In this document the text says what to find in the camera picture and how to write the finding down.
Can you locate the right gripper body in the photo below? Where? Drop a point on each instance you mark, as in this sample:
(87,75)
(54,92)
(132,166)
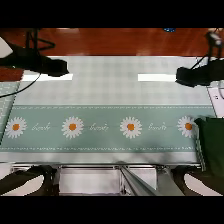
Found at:
(187,76)

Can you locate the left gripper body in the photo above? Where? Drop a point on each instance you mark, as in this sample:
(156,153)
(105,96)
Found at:
(56,68)

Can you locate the dark green garment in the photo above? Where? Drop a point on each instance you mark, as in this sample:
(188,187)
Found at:
(213,143)

